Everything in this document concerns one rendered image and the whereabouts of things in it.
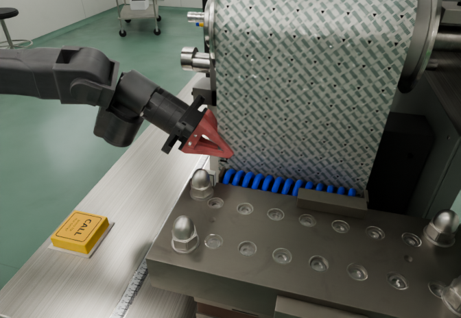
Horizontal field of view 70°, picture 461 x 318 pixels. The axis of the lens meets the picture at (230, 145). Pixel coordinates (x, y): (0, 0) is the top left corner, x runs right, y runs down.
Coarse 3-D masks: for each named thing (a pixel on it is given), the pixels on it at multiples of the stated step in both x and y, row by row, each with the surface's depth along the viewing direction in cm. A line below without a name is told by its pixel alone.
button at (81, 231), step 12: (72, 216) 61; (84, 216) 61; (96, 216) 61; (60, 228) 58; (72, 228) 58; (84, 228) 58; (96, 228) 59; (60, 240) 57; (72, 240) 56; (84, 240) 56; (96, 240) 58; (84, 252) 57
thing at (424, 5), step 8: (424, 0) 38; (424, 8) 38; (416, 16) 38; (424, 16) 38; (416, 24) 38; (424, 24) 38; (416, 32) 38; (424, 32) 38; (416, 40) 38; (424, 40) 38; (416, 48) 39; (408, 56) 39; (416, 56) 39; (408, 64) 40; (416, 64) 40; (408, 72) 41; (400, 80) 44
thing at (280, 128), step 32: (224, 96) 48; (256, 96) 47; (288, 96) 46; (320, 96) 44; (352, 96) 43; (384, 96) 42; (224, 128) 51; (256, 128) 50; (288, 128) 48; (320, 128) 47; (352, 128) 46; (256, 160) 53; (288, 160) 51; (320, 160) 50; (352, 160) 49
